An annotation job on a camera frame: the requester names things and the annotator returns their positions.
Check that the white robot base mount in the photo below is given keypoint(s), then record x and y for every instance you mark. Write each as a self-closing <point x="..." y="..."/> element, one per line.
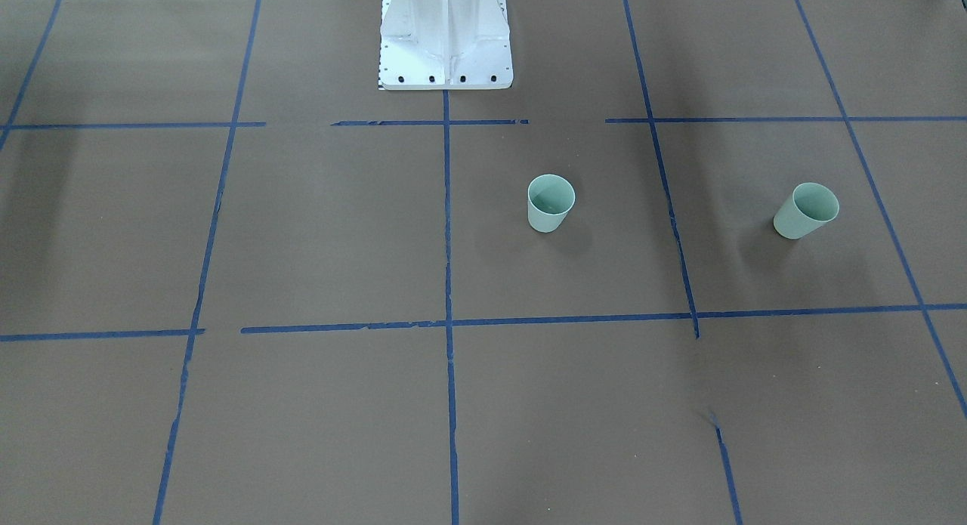
<point x="445" y="44"/>

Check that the pale green cup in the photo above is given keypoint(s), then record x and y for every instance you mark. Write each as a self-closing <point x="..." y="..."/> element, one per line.
<point x="809" y="207"/>
<point x="549" y="200"/>

